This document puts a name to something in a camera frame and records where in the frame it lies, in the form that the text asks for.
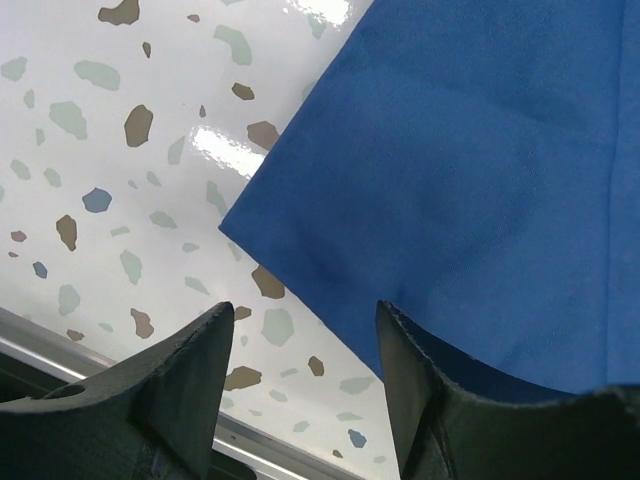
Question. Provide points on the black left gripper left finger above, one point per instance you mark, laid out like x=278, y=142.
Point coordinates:
x=151, y=416

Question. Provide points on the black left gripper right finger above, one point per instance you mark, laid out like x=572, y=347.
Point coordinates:
x=454, y=417

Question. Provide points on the aluminium front rail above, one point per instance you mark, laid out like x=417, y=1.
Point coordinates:
x=36, y=361

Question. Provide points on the blue surgical cloth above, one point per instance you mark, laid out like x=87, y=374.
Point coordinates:
x=476, y=164

